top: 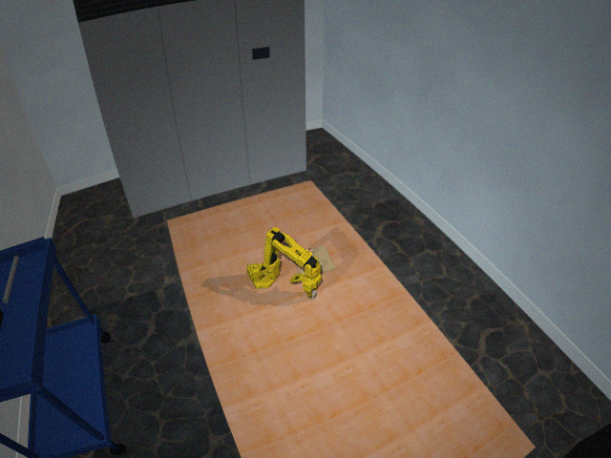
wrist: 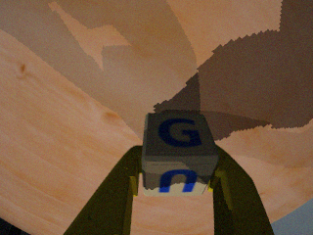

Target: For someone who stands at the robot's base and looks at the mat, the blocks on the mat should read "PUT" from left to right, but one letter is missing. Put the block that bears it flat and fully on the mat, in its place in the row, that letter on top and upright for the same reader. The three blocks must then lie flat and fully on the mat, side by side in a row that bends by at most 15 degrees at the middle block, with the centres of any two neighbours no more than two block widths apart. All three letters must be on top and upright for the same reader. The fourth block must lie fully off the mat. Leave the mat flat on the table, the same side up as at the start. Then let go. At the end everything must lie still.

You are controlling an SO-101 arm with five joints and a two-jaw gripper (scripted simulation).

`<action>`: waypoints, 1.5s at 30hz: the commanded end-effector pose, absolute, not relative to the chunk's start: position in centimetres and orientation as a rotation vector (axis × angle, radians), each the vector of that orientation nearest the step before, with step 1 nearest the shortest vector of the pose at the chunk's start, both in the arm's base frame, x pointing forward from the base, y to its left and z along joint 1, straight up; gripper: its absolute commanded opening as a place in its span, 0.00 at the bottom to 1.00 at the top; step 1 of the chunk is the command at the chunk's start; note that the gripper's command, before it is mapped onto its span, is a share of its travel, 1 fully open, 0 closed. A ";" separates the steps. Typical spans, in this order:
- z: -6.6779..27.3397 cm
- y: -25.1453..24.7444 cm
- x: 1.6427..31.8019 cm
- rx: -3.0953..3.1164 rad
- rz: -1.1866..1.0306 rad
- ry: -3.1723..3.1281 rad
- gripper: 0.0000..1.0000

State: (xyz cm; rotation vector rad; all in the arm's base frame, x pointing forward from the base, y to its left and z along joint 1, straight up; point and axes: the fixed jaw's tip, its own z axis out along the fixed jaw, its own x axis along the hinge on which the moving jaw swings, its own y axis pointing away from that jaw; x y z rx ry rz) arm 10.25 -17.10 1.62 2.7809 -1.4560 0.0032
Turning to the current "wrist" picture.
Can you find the beige block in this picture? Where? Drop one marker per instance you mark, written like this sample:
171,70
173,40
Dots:
179,155

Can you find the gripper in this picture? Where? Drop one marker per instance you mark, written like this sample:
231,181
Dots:
237,207

